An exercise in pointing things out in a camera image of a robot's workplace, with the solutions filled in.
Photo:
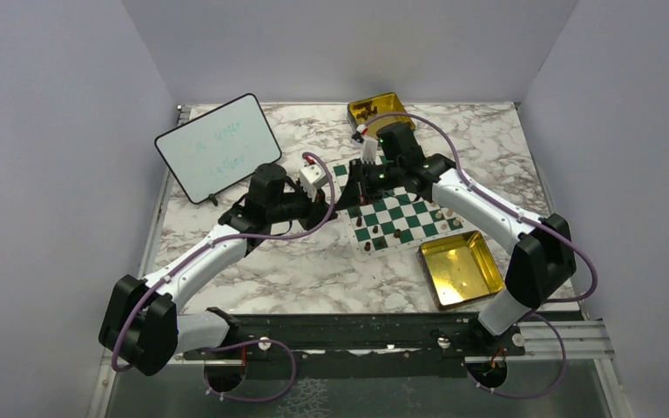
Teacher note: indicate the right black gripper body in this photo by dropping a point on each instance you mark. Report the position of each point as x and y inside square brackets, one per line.
[370, 180]

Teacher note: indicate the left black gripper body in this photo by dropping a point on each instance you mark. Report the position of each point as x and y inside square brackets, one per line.
[297, 206]

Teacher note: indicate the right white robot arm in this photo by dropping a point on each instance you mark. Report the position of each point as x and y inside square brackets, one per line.
[541, 258]

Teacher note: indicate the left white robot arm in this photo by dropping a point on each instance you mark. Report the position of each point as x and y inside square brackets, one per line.
[141, 326]

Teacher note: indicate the tin with dark pieces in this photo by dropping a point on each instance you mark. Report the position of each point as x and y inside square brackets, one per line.
[387, 103]

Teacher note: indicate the dark pieces in tin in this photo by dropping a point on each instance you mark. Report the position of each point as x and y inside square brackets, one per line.
[365, 111]

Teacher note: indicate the white chess pieces group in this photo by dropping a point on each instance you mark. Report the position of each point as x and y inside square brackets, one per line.
[446, 219]

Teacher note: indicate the small whiteboard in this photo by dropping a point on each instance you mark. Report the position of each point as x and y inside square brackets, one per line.
[219, 148]

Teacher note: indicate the empty gold tin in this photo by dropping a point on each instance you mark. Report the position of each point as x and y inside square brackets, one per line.
[459, 270]

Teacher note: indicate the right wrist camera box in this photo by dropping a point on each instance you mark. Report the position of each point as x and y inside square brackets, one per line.
[368, 145]

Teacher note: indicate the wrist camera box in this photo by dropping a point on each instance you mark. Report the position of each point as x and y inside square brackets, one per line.
[368, 145]
[312, 179]

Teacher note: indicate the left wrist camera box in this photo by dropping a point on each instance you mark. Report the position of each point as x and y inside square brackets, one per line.
[312, 179]

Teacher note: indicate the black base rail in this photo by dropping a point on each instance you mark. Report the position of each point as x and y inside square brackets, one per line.
[356, 345]

